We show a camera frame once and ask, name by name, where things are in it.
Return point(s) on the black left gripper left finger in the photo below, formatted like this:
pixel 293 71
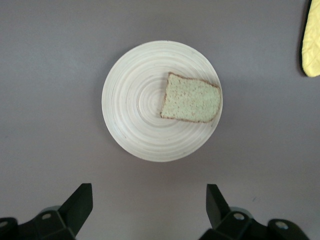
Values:
pixel 50 225

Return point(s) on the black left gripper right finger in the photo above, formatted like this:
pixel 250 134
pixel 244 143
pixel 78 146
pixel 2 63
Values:
pixel 237 227

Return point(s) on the brown bread toast slice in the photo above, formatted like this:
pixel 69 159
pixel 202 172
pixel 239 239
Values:
pixel 192 100

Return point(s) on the round light wooden plate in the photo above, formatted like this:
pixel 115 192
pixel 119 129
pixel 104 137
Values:
pixel 135 105

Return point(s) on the brown table cover cloth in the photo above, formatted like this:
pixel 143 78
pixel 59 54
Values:
pixel 50 100

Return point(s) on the yellow quilted oven mitt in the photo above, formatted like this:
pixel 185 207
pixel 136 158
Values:
pixel 312 45

